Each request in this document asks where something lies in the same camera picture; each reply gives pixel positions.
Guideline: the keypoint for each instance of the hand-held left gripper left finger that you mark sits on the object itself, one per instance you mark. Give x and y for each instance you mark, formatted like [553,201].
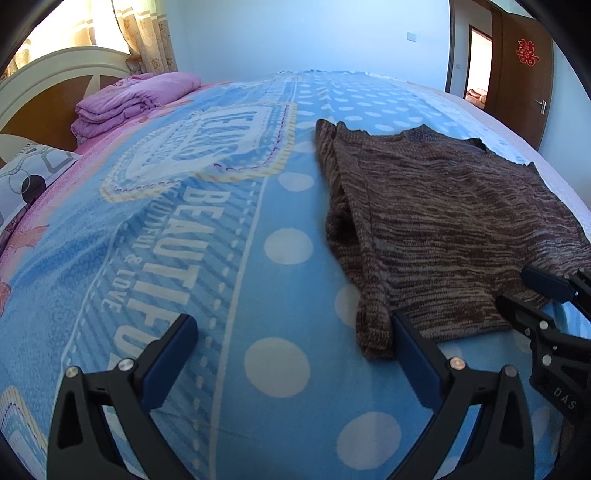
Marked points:
[168,360]

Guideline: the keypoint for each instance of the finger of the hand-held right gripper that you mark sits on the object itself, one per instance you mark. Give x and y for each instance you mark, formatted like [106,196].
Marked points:
[526,316]
[547,284]

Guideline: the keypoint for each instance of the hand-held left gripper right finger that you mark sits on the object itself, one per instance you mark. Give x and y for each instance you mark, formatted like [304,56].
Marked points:
[413,364]

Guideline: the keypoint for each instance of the brown knitted sweater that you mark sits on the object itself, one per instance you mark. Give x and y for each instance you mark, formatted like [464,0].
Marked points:
[438,230]

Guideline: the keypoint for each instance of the blue pink printed bed sheet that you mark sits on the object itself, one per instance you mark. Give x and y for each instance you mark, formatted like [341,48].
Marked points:
[184,277]

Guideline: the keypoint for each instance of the brown wooden door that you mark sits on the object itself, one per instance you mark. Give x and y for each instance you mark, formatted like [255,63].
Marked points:
[512,92]

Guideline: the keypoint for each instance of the sofa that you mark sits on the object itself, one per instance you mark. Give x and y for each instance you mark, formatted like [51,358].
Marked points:
[475,98]

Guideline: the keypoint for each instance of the grey patterned pillow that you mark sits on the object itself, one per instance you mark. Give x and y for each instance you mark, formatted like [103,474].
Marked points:
[27,175]

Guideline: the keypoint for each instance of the red paper door decoration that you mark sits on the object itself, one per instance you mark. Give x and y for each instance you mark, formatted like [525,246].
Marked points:
[527,52]

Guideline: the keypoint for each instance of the folded pink quilt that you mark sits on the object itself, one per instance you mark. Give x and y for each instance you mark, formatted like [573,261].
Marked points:
[134,99]

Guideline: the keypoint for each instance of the cream and wood headboard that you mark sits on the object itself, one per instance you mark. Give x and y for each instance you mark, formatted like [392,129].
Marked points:
[46,64]

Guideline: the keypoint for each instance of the beige patterned curtain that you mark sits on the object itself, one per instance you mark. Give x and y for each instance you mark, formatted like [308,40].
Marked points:
[69,23]
[152,37]

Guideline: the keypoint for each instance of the brown door frame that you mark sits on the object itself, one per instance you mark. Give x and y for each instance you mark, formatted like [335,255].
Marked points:
[457,27]

